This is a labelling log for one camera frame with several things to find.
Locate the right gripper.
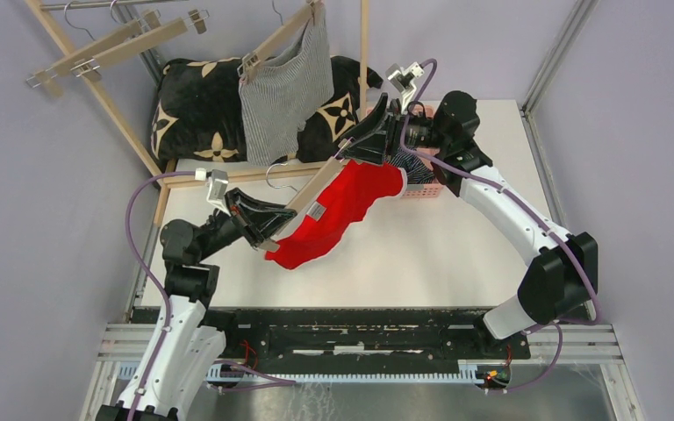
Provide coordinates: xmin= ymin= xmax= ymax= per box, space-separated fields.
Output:
xmin=340 ymin=93 xmax=449 ymax=168

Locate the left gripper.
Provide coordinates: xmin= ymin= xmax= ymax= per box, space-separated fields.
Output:
xmin=197 ymin=185 xmax=296 ymax=261

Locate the beige hanger with red underwear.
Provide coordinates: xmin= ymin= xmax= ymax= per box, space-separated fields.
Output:
xmin=255 ymin=138 xmax=355 ymax=253

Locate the red underwear with white lettering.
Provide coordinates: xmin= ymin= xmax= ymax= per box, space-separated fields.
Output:
xmin=265 ymin=161 xmax=407 ymax=270

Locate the navy striped underwear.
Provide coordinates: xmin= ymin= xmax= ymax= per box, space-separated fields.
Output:
xmin=389 ymin=150 xmax=435 ymax=184

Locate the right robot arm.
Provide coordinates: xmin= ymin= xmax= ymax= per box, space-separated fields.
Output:
xmin=338 ymin=90 xmax=598 ymax=358

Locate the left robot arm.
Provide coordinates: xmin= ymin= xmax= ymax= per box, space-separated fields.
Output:
xmin=96 ymin=188 xmax=297 ymax=420

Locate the grey striped underwear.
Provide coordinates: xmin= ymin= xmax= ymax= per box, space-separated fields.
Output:
xmin=239 ymin=6 xmax=334 ymax=167

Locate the empty beige clip hanger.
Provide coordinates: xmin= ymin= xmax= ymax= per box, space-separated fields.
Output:
xmin=25 ymin=24 xmax=132 ymax=98

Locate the pink plastic basket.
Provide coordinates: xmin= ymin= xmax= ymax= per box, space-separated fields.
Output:
xmin=364 ymin=104 xmax=448 ymax=201

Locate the black floral plush cushion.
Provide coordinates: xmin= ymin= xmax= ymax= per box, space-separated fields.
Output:
xmin=150 ymin=55 xmax=361 ymax=163

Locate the aluminium corner profile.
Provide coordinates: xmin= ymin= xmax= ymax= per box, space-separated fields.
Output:
xmin=520 ymin=0 xmax=599 ymax=116

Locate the metal hanging rod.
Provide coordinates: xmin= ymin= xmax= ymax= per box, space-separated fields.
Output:
xmin=39 ymin=0 xmax=186 ymax=11

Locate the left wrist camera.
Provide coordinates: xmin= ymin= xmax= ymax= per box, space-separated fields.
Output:
xmin=194 ymin=168 xmax=229 ymax=210

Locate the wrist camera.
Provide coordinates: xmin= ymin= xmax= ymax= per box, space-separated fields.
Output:
xmin=194 ymin=168 xmax=229 ymax=210
xmin=385 ymin=62 xmax=425 ymax=111

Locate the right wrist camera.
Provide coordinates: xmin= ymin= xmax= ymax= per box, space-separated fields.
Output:
xmin=385 ymin=62 xmax=425 ymax=111

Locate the wooden clothes rack frame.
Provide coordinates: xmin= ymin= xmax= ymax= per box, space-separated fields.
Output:
xmin=25 ymin=1 xmax=369 ymax=227

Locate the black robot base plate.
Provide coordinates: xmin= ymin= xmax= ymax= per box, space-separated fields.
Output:
xmin=201 ymin=308 xmax=531 ymax=375

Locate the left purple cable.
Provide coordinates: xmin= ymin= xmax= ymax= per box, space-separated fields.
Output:
xmin=123 ymin=171 xmax=295 ymax=421

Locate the aluminium wall profile left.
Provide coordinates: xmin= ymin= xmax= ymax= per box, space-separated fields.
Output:
xmin=109 ymin=5 xmax=162 ymax=84

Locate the white slotted cable duct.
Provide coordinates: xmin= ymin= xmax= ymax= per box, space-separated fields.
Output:
xmin=117 ymin=359 xmax=513 ymax=385

